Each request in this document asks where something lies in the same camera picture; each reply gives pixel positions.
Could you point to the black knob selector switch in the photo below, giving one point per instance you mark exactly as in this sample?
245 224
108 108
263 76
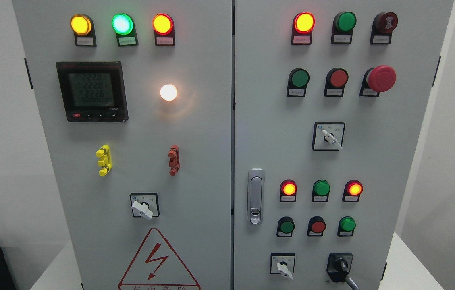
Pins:
339 266

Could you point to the red terminal connector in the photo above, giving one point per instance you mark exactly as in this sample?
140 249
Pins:
174 162

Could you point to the red lit indicator lower left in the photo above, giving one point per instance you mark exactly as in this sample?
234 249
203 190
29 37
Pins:
288 191

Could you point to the white lit indicator light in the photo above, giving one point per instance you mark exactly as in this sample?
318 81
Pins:
168 92

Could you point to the green push button upper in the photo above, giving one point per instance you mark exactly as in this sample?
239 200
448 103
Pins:
297 83

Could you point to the green push button lower left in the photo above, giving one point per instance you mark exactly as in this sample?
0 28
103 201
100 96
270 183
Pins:
285 227

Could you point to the green indicator lower middle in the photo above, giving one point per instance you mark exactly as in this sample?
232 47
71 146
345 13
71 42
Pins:
320 191

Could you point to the grey left cabinet door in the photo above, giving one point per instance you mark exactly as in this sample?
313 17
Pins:
194 205

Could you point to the grey cabinet door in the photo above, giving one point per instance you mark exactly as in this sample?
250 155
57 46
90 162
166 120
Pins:
275 132
194 205

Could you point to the grey right cabinet door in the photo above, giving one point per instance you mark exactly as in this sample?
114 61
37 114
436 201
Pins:
275 132

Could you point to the red push button lower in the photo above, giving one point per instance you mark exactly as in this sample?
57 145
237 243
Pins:
316 227

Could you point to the red push button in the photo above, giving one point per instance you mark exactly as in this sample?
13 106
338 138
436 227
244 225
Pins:
316 227
336 79

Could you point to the yellow terminal connector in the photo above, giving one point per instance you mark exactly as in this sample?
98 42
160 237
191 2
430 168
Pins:
104 159

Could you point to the red push button upper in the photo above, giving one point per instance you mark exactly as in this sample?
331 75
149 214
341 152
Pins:
336 79

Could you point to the red indicator lower right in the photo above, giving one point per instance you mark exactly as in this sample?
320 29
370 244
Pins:
353 190

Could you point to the red indicator light left door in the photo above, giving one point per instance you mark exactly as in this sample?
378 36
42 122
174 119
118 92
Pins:
164 30

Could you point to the red lightning warning sticker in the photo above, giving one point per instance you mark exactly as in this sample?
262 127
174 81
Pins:
157 266

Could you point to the green illuminated push button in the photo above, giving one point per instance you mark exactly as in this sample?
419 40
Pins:
346 227

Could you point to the red indicator light top right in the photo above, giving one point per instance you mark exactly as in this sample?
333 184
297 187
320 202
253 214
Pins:
302 27

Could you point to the black digital power meter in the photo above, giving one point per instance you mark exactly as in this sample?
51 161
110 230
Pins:
93 91

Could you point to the green lit indicator light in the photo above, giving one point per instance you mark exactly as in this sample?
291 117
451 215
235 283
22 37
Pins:
125 30

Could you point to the red emergency stop button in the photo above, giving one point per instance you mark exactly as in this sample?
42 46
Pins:
377 80

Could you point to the green indicator light top right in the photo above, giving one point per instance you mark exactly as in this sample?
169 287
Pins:
342 28

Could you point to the yellow indicator light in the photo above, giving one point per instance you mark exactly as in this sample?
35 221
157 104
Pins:
83 29

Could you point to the dark red buzzer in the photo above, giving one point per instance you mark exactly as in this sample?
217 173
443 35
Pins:
382 28

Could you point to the silver door handle lock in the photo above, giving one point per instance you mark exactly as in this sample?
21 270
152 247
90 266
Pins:
255 192

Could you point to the white selector switch upper right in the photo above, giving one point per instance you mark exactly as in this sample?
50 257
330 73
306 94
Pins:
328 136

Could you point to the white selector switch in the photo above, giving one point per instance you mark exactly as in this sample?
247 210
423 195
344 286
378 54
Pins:
328 136
282 263

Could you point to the white selector switch left door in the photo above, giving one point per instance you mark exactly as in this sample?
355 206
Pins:
144 205

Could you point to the white selector switch bottom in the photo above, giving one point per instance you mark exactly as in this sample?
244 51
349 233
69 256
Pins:
282 263

